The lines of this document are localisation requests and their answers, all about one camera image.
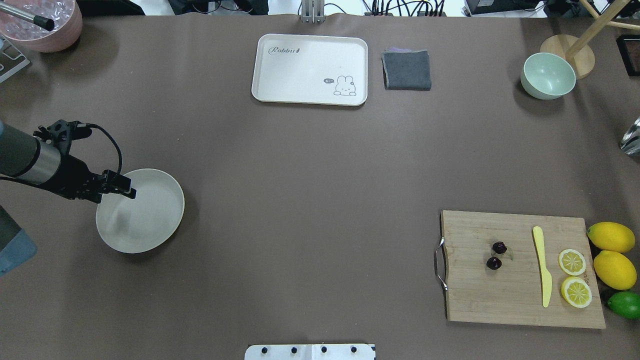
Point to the dark red cherry pair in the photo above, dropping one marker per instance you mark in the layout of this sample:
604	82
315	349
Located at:
499	250

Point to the aluminium frame post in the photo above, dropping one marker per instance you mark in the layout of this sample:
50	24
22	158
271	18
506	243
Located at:
312	11

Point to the folded grey cloth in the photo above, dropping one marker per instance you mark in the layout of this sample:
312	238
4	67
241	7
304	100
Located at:
406	70

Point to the metal scoop with black handle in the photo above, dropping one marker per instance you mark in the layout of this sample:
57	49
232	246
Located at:
40	21

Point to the white wire cup rack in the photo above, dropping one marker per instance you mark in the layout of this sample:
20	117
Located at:
12	60

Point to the round cream plate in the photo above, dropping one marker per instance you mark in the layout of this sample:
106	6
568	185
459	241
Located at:
137	225

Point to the wooden cutting board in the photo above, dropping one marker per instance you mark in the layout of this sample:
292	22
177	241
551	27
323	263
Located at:
512	294

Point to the pink bowl with ice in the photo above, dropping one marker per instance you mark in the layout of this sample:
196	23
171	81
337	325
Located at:
67	18

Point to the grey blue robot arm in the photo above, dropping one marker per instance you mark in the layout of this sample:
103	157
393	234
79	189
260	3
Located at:
43	161

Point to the cream rabbit tray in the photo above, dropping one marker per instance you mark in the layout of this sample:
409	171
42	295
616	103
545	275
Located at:
311	69

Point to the wooden mug tree stand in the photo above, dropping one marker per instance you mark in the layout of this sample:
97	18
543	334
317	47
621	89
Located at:
576	51

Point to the lemon half slice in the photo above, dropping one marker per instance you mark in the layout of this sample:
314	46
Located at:
572	262
576	292

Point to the yellow plastic knife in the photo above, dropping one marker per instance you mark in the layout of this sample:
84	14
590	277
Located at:
545	274

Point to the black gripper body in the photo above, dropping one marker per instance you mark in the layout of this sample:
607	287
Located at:
70	176

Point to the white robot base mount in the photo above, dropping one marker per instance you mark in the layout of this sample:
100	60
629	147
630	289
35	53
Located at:
318	351

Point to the dark wooden box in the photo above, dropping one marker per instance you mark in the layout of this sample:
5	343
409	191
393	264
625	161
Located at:
629	48

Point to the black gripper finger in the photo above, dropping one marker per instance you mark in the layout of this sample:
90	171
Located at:
115	178
128	192

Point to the yellow lemon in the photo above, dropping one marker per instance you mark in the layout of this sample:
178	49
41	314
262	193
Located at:
611	236
615	270

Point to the green lime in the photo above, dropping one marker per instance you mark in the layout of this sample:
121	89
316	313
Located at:
625	304

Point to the mint green bowl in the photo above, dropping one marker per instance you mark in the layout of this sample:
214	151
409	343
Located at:
547	76

